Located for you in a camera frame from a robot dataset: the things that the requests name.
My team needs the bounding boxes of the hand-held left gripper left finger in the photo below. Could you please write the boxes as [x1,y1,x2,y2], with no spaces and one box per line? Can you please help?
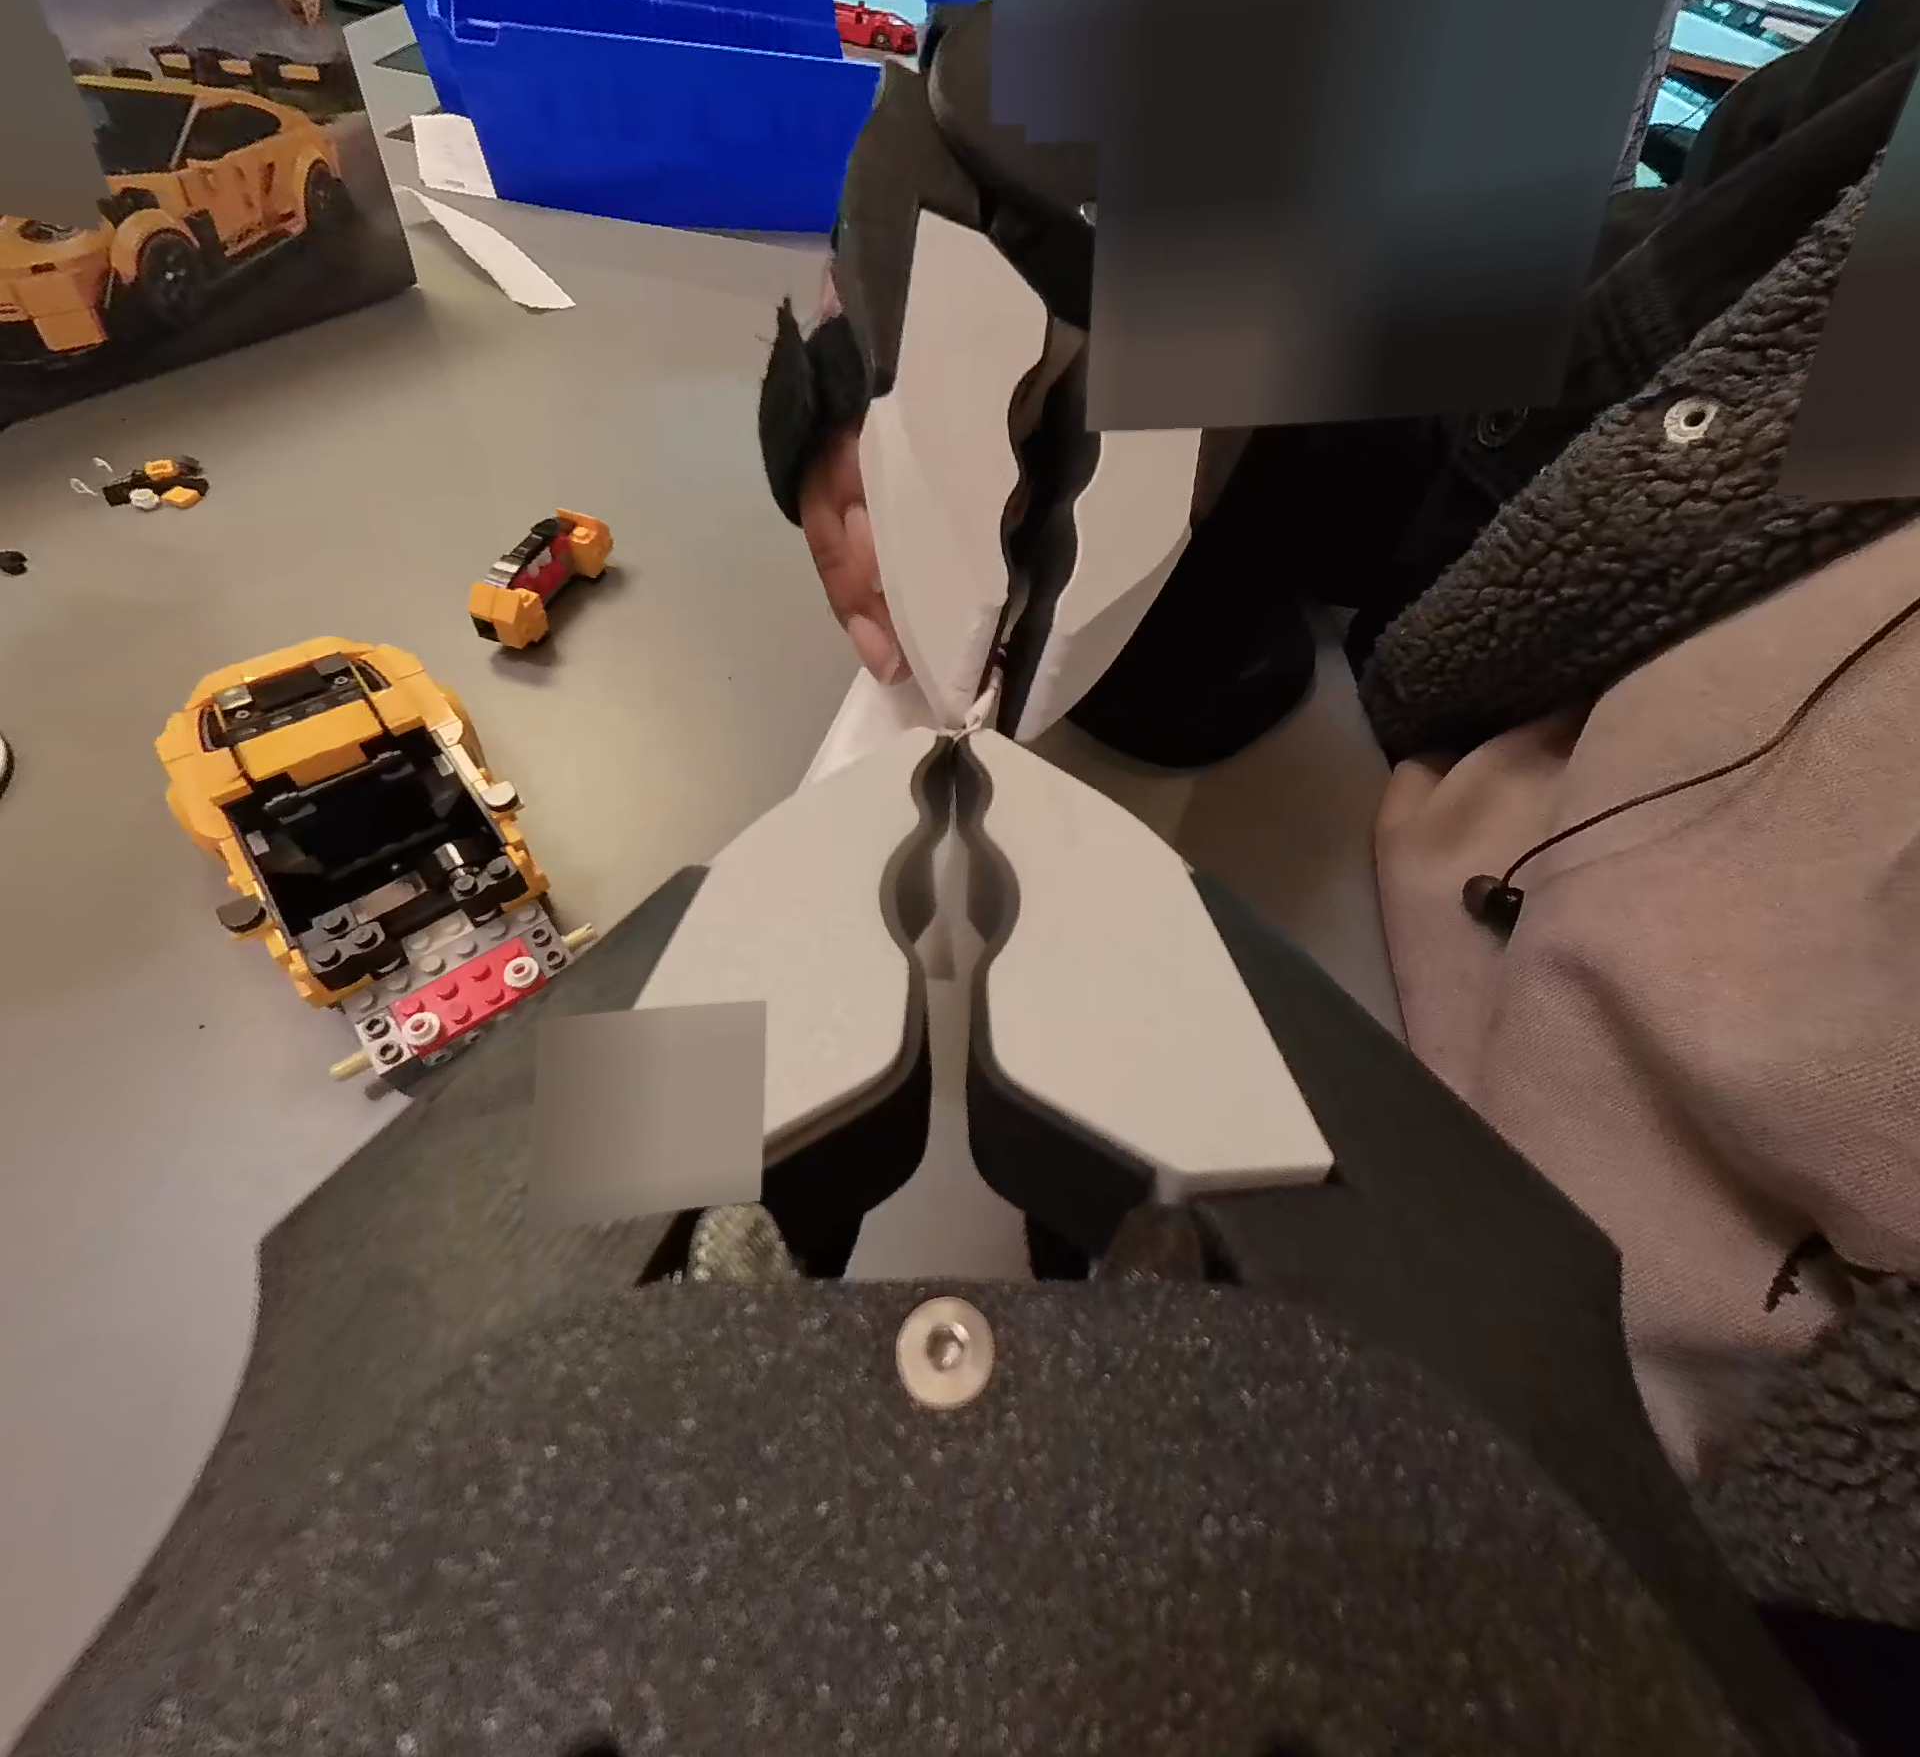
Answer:
[634,724,961,1283]

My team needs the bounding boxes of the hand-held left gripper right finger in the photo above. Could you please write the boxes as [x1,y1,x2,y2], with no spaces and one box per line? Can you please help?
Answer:
[943,728,1337,1283]

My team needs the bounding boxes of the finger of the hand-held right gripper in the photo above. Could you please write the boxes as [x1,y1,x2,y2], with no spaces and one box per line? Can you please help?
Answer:
[995,427,1205,743]
[855,207,1055,739]

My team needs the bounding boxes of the lego sticker sheet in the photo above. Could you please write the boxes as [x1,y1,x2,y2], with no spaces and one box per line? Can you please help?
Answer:
[799,666,1010,795]

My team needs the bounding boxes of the yellow lego car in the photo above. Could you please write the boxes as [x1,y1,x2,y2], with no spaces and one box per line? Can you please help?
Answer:
[151,635,596,1086]

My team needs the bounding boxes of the black orange lego bumper assembly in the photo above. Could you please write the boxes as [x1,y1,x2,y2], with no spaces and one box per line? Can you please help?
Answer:
[466,507,616,653]

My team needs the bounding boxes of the dark lego set box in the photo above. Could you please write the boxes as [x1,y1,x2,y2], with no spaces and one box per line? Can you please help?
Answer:
[0,0,419,433]

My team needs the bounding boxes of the small black orange lego assembly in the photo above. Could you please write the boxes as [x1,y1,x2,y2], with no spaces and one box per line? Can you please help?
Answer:
[66,451,213,514]

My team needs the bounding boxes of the person's right hand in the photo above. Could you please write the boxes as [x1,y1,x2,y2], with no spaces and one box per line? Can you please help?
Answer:
[793,411,911,687]

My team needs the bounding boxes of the white paper scrap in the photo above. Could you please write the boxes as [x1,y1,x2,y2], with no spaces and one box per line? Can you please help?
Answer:
[379,111,577,316]

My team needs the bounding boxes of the beige shirt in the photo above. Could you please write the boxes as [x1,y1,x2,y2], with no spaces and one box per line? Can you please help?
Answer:
[1370,555,1920,1478]

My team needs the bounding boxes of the dark wired earphone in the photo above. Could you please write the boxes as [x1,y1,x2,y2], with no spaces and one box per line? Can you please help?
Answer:
[1460,585,1920,945]

